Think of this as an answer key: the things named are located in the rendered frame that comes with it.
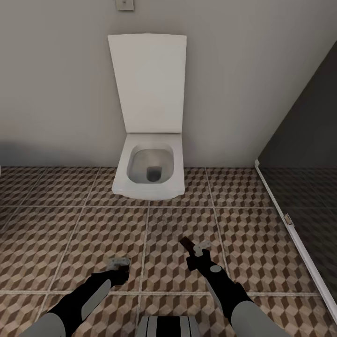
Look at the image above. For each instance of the robot trunk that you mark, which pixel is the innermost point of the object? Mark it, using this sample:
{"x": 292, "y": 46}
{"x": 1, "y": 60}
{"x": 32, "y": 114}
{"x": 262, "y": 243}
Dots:
{"x": 168, "y": 326}

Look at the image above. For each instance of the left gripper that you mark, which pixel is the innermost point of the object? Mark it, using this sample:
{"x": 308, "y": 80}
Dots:
{"x": 119, "y": 277}

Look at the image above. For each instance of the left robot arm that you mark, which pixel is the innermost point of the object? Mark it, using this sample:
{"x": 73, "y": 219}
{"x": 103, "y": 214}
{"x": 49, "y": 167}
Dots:
{"x": 73, "y": 309}

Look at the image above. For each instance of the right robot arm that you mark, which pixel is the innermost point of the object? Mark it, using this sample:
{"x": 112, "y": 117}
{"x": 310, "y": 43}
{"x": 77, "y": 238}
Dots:
{"x": 244, "y": 316}

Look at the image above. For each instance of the door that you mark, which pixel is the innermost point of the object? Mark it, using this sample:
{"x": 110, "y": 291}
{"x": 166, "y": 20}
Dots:
{"x": 299, "y": 164}

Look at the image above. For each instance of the mousetrap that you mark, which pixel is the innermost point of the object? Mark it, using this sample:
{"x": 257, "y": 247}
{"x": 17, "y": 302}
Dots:
{"x": 124, "y": 267}
{"x": 187, "y": 244}

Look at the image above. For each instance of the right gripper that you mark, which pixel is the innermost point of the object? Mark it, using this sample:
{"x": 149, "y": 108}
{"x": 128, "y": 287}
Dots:
{"x": 194, "y": 262}

